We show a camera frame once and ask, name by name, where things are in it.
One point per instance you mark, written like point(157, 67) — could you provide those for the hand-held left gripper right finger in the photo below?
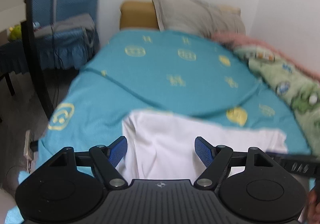
point(203, 151)

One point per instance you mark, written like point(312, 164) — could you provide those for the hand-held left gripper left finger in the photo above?
point(117, 151)

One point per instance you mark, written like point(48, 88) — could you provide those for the white t-shirt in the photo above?
point(162, 144)

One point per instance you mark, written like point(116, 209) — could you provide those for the person's right hand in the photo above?
point(314, 201)

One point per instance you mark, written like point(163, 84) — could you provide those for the teal printed bed sheet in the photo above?
point(150, 76)

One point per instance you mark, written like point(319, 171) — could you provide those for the black plug adapter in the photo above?
point(34, 145)

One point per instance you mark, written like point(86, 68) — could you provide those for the green cartoon blanket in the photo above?
point(287, 78)

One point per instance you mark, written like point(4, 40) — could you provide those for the white power strip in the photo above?
point(27, 144)

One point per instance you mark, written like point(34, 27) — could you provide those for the dark table with white edge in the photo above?
point(37, 68)

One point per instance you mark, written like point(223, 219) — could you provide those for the pink fuzzy blanket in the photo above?
point(250, 41)

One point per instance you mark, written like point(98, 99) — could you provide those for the grey pillow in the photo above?
point(190, 16)

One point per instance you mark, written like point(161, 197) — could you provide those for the grey cloth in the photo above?
point(72, 22)

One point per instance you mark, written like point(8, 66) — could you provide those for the mustard yellow headboard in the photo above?
point(137, 16)

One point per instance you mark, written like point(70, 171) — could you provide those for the white and blue plush toy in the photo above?
point(36, 26)

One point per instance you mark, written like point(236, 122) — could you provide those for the yellow-green plush toy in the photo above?
point(15, 33)

